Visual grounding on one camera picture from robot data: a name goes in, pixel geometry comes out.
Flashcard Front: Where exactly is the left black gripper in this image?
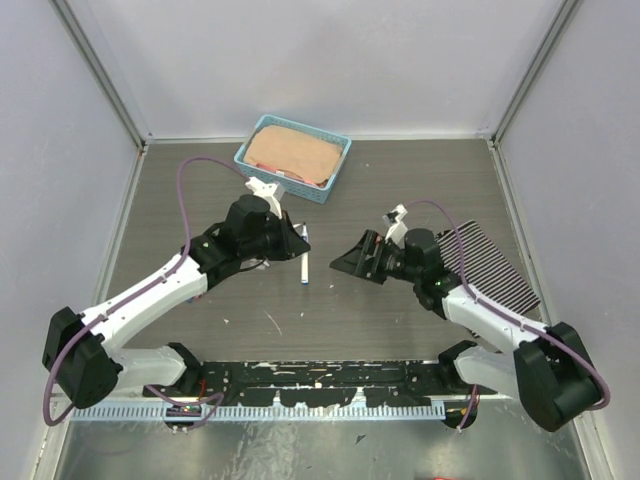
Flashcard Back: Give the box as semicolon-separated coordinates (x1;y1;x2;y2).
241;210;309;261

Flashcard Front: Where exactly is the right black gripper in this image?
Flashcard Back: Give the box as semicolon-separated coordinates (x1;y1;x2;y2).
331;228;422;284

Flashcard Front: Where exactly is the white marker blue print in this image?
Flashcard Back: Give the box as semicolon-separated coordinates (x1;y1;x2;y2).
301;223;309;286

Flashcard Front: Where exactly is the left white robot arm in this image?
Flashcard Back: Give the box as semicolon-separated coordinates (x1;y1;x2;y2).
43;194;310;409

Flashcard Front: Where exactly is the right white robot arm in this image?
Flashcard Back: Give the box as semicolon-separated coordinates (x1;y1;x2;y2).
330;228;609;432

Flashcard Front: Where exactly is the peach folded towel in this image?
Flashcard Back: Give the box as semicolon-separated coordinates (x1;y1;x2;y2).
244;125;343;187

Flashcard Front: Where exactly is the black white striped cloth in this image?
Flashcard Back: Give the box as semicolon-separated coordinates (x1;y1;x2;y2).
432;219;542;339

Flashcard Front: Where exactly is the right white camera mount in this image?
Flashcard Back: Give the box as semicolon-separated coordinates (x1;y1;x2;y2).
383;204;408;247

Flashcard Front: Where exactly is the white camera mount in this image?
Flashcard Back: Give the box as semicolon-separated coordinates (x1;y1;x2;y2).
245;177;285;219
383;204;408;247

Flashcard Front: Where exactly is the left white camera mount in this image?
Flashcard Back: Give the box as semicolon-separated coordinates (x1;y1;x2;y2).
245;177;285;219

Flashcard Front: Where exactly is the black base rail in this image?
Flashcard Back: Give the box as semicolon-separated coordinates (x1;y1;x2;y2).
164;360;479;408

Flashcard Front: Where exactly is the blue slotted cable duct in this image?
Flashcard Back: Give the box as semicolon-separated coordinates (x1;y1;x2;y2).
71;401;446;422

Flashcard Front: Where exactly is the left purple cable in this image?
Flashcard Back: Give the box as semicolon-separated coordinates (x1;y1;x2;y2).
42;156;254;427

